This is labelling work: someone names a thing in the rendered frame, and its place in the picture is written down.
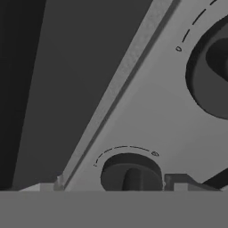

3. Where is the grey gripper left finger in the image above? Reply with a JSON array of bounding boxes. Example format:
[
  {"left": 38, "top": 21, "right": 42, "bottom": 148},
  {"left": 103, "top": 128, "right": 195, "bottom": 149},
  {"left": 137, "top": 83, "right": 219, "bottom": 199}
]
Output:
[{"left": 19, "top": 173, "right": 65, "bottom": 191}]

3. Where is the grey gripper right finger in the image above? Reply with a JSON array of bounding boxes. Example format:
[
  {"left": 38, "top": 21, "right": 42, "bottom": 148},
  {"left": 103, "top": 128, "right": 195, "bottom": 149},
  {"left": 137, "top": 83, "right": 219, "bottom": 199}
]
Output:
[{"left": 164, "top": 174, "right": 224, "bottom": 191}]

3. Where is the black stove knob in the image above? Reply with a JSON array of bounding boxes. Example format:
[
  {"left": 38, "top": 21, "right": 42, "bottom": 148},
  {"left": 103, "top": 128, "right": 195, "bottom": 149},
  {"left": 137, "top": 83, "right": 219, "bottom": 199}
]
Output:
[
  {"left": 184, "top": 13, "right": 228, "bottom": 120},
  {"left": 100, "top": 152, "right": 165, "bottom": 191}
]

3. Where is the grey stove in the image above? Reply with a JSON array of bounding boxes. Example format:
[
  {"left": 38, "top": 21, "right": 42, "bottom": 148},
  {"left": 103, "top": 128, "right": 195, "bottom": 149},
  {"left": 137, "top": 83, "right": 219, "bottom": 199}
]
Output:
[{"left": 61, "top": 0, "right": 228, "bottom": 191}]

